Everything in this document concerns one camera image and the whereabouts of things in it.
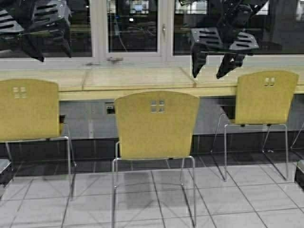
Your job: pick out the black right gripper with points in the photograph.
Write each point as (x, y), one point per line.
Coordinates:
(226, 36)

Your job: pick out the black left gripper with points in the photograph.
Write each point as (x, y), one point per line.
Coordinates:
(21, 18)

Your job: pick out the yellow wood chair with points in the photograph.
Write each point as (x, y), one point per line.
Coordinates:
(153, 125)
(264, 98)

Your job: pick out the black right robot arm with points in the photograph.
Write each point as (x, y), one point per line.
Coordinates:
(189, 14)

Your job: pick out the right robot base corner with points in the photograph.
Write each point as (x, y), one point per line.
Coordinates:
(299, 174)

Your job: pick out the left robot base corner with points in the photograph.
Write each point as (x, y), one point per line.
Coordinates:
(6, 172)

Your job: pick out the long wooden window counter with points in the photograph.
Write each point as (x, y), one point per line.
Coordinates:
(111, 83)

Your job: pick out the wall power outlet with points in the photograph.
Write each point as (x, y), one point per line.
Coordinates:
(109, 108)

